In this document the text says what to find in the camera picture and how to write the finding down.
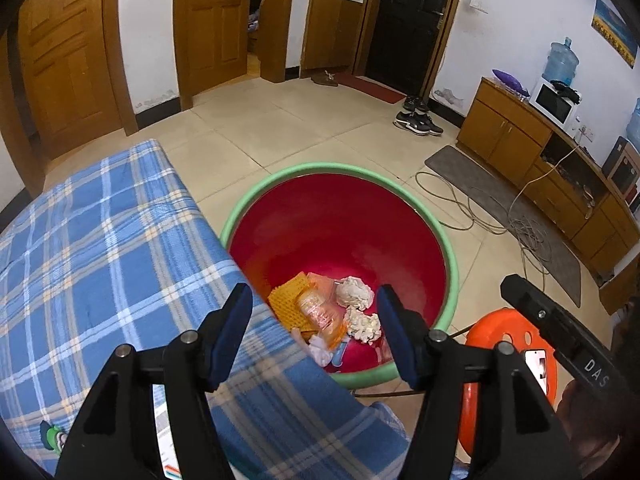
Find white microwave oven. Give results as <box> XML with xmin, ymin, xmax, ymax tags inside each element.
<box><xmin>528</xmin><ymin>80</ymin><xmax>581</xmax><ymax>127</ymax></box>

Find white cable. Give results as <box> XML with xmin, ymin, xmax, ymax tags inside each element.
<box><xmin>507</xmin><ymin>147</ymin><xmax>576</xmax><ymax>231</ymax></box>

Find grey cable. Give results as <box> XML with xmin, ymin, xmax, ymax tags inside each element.
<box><xmin>415</xmin><ymin>170</ymin><xmax>553</xmax><ymax>276</ymax></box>

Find black countertop appliance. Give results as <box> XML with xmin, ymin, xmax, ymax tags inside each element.
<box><xmin>602</xmin><ymin>136</ymin><xmax>640</xmax><ymax>201</ymax></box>

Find yellow bubble wrap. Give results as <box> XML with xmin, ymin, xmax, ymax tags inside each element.
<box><xmin>294</xmin><ymin>272</ymin><xmax>349</xmax><ymax>347</ymax></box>

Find cream paper ball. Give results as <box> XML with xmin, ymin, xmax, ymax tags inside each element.
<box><xmin>334</xmin><ymin>276</ymin><xmax>375</xmax><ymax>310</ymax></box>

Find red door mat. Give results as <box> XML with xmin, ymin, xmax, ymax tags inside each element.
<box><xmin>332</xmin><ymin>72</ymin><xmax>407</xmax><ymax>105</ymax></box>

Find wooden panel door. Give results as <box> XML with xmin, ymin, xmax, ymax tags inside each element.
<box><xmin>17</xmin><ymin>0</ymin><xmax>126</xmax><ymax>161</ymax></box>
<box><xmin>172</xmin><ymin>0</ymin><xmax>249</xmax><ymax>111</ymax></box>

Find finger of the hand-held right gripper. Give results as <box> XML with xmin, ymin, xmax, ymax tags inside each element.
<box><xmin>500</xmin><ymin>274</ymin><xmax>582</xmax><ymax>357</ymax></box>

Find red basin with green rim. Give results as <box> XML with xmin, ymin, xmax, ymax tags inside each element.
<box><xmin>219</xmin><ymin>162</ymin><xmax>460</xmax><ymax>390</ymax></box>

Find person's right hand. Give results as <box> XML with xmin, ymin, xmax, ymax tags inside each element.
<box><xmin>557</xmin><ymin>380</ymin><xmax>640</xmax><ymax>466</ymax></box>

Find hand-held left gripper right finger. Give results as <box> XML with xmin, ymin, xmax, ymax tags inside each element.
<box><xmin>376</xmin><ymin>285</ymin><xmax>583</xmax><ymax>480</ymax></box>

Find wooden wall cabinet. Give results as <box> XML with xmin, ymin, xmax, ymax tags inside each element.
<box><xmin>300</xmin><ymin>0</ymin><xmax>362</xmax><ymax>73</ymax></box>

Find purple bag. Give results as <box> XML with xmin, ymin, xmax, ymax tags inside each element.
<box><xmin>491</xmin><ymin>68</ymin><xmax>530</xmax><ymax>97</ymax></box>

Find black entrance door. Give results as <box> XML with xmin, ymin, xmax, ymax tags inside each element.
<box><xmin>365</xmin><ymin>0</ymin><xmax>458</xmax><ymax>96</ymax></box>

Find green plush toy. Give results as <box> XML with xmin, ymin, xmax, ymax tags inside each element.
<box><xmin>40</xmin><ymin>420</ymin><xmax>68</xmax><ymax>456</ymax></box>

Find blue water jug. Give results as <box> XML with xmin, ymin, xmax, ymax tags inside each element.
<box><xmin>542</xmin><ymin>36</ymin><xmax>580</xmax><ymax>83</ymax></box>
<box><xmin>626</xmin><ymin>99</ymin><xmax>640</xmax><ymax>148</ymax></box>

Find blue plaid blanket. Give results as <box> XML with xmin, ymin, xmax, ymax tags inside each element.
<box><xmin>0</xmin><ymin>140</ymin><xmax>466</xmax><ymax>480</ymax></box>

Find grey floor mat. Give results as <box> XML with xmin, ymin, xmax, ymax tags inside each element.
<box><xmin>425</xmin><ymin>146</ymin><xmax>583</xmax><ymax>308</ymax></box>

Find orange plastic stool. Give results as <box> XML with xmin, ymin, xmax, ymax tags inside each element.
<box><xmin>457</xmin><ymin>308</ymin><xmax>558</xmax><ymax>461</ymax></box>

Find black cloth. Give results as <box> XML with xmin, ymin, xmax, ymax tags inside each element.
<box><xmin>550</xmin><ymin>80</ymin><xmax>581</xmax><ymax>103</ymax></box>

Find yellow sponge cloth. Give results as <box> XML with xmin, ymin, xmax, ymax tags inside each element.
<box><xmin>267</xmin><ymin>271</ymin><xmax>313</xmax><ymax>336</ymax></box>

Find framed wall painting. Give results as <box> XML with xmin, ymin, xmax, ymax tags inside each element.
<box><xmin>591</xmin><ymin>0</ymin><xmax>638</xmax><ymax>68</ymax></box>

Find long wooden low cabinet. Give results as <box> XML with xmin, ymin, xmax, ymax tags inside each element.
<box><xmin>456</xmin><ymin>76</ymin><xmax>640</xmax><ymax>276</ymax></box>

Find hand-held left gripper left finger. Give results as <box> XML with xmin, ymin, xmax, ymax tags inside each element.
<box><xmin>55</xmin><ymin>284</ymin><xmax>253</xmax><ymax>480</ymax></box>

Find whitish paper ball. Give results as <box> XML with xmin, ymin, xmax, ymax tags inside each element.
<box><xmin>345</xmin><ymin>308</ymin><xmax>383</xmax><ymax>345</ymax></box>

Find smartphone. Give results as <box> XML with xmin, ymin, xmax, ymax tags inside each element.
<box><xmin>523</xmin><ymin>349</ymin><xmax>548</xmax><ymax>391</ymax></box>

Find white tissue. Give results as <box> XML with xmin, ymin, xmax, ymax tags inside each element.
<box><xmin>292</xmin><ymin>327</ymin><xmax>335</xmax><ymax>368</ymax></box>

